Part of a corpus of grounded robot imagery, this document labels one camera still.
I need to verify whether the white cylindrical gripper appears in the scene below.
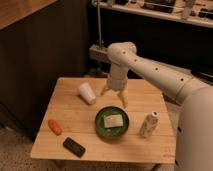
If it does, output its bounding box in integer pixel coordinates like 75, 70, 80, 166
100, 63, 128, 108

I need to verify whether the small white patterned bottle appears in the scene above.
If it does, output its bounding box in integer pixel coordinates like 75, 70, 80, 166
139, 112, 158, 138

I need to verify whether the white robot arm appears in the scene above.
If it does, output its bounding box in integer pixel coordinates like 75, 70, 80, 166
103, 42, 213, 171

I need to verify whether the white sponge block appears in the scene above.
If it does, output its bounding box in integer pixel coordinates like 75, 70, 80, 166
104, 115, 123, 128

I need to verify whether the green round plate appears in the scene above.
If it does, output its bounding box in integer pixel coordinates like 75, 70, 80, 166
95, 106, 129, 139

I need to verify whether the white paper cup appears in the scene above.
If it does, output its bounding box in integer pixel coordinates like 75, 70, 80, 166
78, 83, 96, 105

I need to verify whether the small wooden table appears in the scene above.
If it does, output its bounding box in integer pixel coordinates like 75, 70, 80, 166
31, 78, 175, 164

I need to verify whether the black rectangular phone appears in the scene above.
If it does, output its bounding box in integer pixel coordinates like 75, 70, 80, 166
63, 137, 86, 157

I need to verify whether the orange carrot toy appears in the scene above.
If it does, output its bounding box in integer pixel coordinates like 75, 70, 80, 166
48, 120, 62, 136

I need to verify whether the dark wooden cabinet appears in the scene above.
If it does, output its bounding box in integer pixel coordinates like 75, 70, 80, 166
0, 0, 89, 139

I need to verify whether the vertical metal pole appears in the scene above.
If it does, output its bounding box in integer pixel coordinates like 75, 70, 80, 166
97, 0, 103, 49

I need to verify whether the grey metal shelf frame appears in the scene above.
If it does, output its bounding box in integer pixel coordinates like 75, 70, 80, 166
88, 0, 213, 88

